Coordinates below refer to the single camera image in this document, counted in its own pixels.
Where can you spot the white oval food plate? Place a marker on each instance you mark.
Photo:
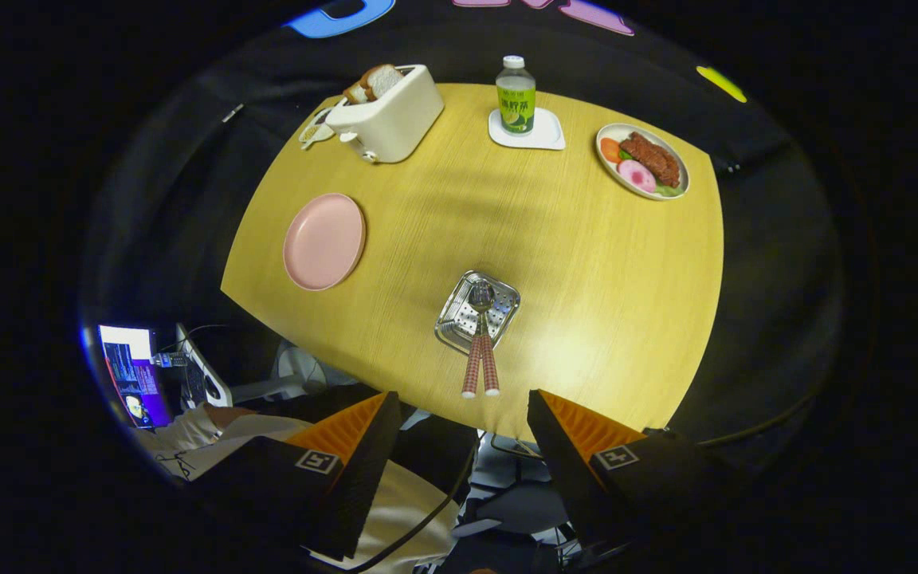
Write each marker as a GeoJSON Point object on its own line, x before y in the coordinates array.
{"type": "Point", "coordinates": [612, 171]}

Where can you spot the pink plate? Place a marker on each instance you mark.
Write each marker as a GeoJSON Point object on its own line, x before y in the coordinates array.
{"type": "Point", "coordinates": [323, 243]}

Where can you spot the green label drink bottle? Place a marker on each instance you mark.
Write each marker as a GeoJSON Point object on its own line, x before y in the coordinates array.
{"type": "Point", "coordinates": [515, 100]}

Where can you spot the person's white clothing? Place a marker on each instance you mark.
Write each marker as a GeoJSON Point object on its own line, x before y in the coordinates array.
{"type": "Point", "coordinates": [403, 510]}

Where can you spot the brown meat piece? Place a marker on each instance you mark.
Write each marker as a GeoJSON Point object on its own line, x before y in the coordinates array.
{"type": "Point", "coordinates": [654, 159]}

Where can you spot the pink round food slice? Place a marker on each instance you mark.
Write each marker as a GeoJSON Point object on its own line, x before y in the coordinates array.
{"type": "Point", "coordinates": [636, 176]}

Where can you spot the white divided condiment dish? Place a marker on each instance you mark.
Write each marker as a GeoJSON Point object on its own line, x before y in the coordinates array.
{"type": "Point", "coordinates": [314, 131]}

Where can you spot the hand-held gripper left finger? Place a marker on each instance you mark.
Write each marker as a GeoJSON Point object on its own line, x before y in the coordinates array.
{"type": "Point", "coordinates": [355, 478]}

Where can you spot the white square coaster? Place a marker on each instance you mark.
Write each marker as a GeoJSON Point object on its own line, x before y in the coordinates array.
{"type": "Point", "coordinates": [548, 135]}

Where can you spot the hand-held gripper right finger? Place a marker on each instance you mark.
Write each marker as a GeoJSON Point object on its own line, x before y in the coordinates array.
{"type": "Point", "coordinates": [570, 470]}

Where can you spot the lit computer screen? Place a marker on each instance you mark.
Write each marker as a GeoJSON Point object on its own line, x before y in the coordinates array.
{"type": "Point", "coordinates": [136, 375]}

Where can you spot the bread slice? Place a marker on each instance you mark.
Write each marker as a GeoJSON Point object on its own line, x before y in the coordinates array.
{"type": "Point", "coordinates": [383, 80]}
{"type": "Point", "coordinates": [355, 92]}

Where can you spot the perforated metal tray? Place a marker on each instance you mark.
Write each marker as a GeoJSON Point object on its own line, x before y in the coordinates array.
{"type": "Point", "coordinates": [503, 307]}

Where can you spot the small white cloth clip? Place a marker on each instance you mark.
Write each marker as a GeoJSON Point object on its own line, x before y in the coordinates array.
{"type": "Point", "coordinates": [232, 112]}

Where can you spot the orange carrot slice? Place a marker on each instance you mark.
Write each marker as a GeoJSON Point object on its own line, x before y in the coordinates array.
{"type": "Point", "coordinates": [610, 150]}

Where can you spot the white toaster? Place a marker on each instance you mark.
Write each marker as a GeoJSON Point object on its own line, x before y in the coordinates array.
{"type": "Point", "coordinates": [395, 119]}

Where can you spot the white laptop edge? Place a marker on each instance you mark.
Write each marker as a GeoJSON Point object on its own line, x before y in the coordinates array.
{"type": "Point", "coordinates": [204, 367]}

